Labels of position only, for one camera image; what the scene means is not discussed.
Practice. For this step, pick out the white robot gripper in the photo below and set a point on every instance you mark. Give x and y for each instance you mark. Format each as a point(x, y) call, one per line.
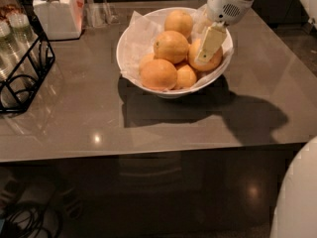
point(227, 6)

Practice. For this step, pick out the white robot base shell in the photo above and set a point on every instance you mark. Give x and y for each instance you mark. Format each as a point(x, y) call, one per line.
point(295, 215)

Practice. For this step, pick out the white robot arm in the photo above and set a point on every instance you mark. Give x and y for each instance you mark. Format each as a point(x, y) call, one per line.
point(213, 23)

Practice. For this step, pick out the white ceramic bowl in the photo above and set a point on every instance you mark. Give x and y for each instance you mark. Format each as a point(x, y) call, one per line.
point(132, 43)

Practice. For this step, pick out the small front orange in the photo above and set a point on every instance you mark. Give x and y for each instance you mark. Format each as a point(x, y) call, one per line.
point(186, 76)

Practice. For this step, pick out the white paper bowl liner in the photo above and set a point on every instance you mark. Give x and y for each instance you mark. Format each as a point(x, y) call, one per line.
point(140, 37)

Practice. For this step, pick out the hidden left orange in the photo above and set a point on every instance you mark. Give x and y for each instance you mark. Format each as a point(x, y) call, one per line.
point(146, 58)

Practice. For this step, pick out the clear acrylic stand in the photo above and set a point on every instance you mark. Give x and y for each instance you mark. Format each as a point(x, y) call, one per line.
point(99, 14)

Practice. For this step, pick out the white lidded jar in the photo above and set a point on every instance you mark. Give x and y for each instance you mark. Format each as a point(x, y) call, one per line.
point(60, 19)

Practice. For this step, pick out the stacked clear plastic cups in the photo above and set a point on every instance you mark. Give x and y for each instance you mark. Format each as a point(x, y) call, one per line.
point(15, 84)

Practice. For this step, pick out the black wire rack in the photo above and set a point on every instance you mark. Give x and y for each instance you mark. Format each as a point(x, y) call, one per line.
point(45, 53)

